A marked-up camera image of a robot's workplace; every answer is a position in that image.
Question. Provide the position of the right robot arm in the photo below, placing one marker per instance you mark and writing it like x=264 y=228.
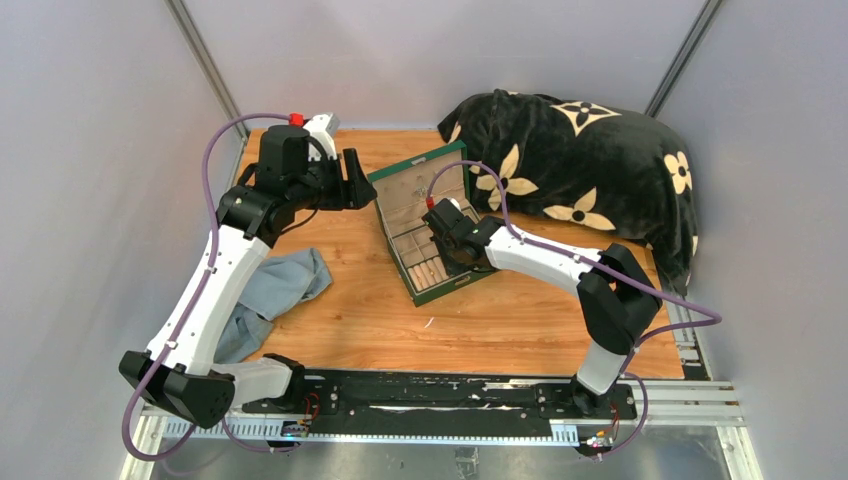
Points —
x=617 y=299

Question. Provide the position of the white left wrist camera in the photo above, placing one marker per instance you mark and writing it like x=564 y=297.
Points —
x=323 y=128

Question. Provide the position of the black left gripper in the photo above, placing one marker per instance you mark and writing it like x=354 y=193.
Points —
x=356 y=192

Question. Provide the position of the green jewelry box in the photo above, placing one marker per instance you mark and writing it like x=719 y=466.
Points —
x=400 y=204

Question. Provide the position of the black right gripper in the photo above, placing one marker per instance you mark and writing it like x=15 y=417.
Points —
x=451 y=267

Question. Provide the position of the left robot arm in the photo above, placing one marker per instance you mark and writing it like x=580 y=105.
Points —
x=298 y=168

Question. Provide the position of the green jewelry tray insert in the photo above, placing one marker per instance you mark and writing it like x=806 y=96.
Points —
x=416 y=255

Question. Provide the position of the black floral plush blanket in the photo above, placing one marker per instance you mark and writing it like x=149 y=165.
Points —
x=604 y=168

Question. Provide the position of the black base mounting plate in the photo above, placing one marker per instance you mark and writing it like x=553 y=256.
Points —
x=442 y=405

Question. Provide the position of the light blue cloth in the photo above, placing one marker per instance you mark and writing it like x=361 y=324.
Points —
x=278 y=285

